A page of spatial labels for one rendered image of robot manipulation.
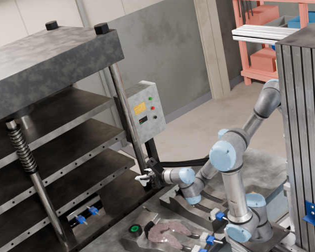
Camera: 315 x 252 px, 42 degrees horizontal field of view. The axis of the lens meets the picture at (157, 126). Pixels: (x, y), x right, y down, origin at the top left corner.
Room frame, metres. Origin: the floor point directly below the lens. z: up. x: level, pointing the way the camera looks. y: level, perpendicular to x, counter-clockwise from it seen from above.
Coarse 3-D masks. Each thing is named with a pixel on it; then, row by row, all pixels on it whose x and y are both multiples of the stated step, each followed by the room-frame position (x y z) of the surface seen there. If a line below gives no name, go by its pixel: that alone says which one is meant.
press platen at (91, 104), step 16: (48, 96) 3.05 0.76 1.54; (64, 96) 2.96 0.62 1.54; (80, 96) 2.87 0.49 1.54; (96, 96) 2.78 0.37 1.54; (32, 112) 2.80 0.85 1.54; (48, 112) 2.72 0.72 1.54; (64, 112) 2.64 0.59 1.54; (80, 112) 2.57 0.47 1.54; (96, 112) 2.58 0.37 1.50; (0, 128) 2.66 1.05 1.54; (32, 128) 2.51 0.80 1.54; (48, 128) 2.44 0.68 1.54; (64, 128) 2.43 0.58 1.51; (0, 144) 2.39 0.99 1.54; (32, 144) 2.30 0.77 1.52; (0, 160) 2.18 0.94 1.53
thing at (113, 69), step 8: (112, 64) 2.60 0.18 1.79; (112, 72) 2.60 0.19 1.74; (112, 80) 2.62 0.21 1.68; (120, 80) 2.61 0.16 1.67; (120, 88) 2.60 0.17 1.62; (120, 96) 2.60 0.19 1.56; (120, 104) 2.61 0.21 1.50; (128, 104) 2.62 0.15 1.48; (128, 112) 2.60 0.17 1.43; (128, 120) 2.60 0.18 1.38; (128, 128) 2.61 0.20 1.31; (136, 136) 2.61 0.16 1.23; (136, 144) 2.60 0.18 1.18; (136, 152) 2.60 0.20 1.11; (144, 160) 2.61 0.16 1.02; (144, 168) 2.60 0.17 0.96
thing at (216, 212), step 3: (213, 210) 2.00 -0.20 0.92; (216, 210) 1.99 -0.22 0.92; (219, 210) 1.99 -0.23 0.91; (210, 213) 1.99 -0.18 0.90; (213, 213) 1.97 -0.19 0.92; (216, 213) 1.97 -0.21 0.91; (219, 213) 1.97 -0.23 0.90; (222, 213) 1.96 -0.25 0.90; (213, 216) 1.98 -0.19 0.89; (216, 216) 1.96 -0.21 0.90; (219, 216) 1.95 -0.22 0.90; (222, 216) 1.95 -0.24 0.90; (219, 219) 1.94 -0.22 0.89; (222, 219) 1.94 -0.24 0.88; (225, 219) 1.92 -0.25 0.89
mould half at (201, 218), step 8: (208, 184) 2.29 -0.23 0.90; (168, 192) 2.38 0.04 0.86; (208, 192) 2.22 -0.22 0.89; (216, 192) 2.21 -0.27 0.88; (160, 200) 2.33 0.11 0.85; (168, 200) 2.29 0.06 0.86; (176, 200) 2.18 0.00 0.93; (184, 200) 2.18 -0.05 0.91; (200, 200) 2.17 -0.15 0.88; (208, 200) 2.15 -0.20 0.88; (224, 200) 2.10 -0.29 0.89; (168, 208) 2.27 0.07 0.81; (176, 208) 2.20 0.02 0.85; (184, 208) 2.12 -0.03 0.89; (192, 208) 2.11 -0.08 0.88; (224, 208) 2.02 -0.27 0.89; (184, 216) 2.14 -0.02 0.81; (192, 216) 2.07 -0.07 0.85; (200, 216) 2.01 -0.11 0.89; (208, 216) 1.99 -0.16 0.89; (200, 224) 2.02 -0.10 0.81; (208, 224) 1.96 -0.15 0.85; (216, 224) 1.95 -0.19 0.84
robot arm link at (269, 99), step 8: (272, 88) 1.99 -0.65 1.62; (264, 96) 1.96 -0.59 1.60; (272, 96) 1.95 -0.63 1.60; (256, 104) 1.98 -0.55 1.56; (264, 104) 1.94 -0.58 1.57; (272, 104) 1.93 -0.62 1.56; (256, 112) 1.95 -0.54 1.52; (264, 112) 1.93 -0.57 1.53; (248, 120) 2.00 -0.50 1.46; (256, 120) 1.96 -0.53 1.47; (248, 128) 1.99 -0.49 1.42; (256, 128) 1.98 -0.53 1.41
